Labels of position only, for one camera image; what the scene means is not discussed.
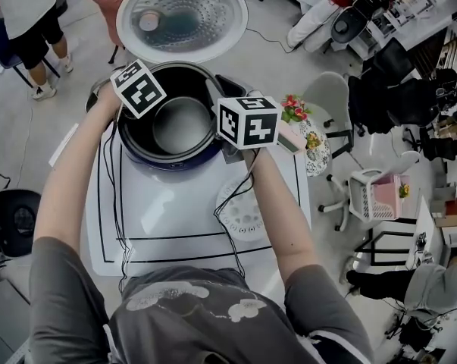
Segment navy rice cooker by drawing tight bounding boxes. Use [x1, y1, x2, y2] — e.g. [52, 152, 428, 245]
[115, 0, 250, 173]

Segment white office chair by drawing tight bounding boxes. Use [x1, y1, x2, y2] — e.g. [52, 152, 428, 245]
[318, 149, 421, 231]

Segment brown and red boxes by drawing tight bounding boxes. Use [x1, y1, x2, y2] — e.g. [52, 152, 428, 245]
[430, 182, 457, 229]

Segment grey chair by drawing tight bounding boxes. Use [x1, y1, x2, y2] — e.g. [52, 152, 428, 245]
[300, 71, 357, 159]

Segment black-framed white desk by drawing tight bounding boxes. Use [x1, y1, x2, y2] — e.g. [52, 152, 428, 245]
[354, 195, 434, 271]

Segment pink artificial flowers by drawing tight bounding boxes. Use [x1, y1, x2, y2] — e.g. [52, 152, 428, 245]
[280, 93, 313, 124]

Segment black office chair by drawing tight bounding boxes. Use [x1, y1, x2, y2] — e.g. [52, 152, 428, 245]
[347, 38, 441, 136]

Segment white plastic basket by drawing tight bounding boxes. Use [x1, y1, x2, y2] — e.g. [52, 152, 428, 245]
[348, 171, 404, 222]

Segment blue chair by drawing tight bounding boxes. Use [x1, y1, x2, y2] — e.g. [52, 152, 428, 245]
[0, 16, 61, 89]

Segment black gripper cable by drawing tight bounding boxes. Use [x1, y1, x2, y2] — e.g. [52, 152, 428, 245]
[212, 149, 258, 279]
[102, 102, 133, 292]

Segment person's grey printed shirt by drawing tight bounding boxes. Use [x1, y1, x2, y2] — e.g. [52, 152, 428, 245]
[28, 236, 376, 364]

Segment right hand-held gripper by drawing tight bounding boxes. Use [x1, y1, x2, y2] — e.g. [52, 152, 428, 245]
[205, 74, 283, 165]

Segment pink covered chair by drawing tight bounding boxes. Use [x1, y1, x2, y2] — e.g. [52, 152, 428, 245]
[81, 0, 135, 64]

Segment person's left forearm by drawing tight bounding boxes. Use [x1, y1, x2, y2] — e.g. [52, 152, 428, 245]
[31, 81, 120, 252]

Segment black mesh chair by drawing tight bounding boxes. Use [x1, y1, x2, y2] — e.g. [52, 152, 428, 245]
[0, 189, 43, 260]

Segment grey metal shelf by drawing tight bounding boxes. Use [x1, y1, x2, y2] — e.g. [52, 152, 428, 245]
[0, 278, 33, 364]

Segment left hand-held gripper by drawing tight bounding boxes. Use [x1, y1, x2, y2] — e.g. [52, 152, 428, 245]
[84, 58, 167, 120]

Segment white chair with black seat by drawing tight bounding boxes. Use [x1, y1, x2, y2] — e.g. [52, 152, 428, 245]
[286, 0, 370, 55]

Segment white table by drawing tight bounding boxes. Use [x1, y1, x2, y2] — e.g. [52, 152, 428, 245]
[84, 121, 312, 278]

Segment dark pot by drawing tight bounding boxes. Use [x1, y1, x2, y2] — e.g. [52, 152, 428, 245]
[117, 61, 222, 163]

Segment white perforated steamer plate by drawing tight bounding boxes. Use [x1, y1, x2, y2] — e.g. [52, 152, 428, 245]
[214, 175, 270, 243]

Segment person's right forearm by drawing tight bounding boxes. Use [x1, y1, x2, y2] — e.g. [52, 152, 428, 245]
[242, 146, 321, 280]

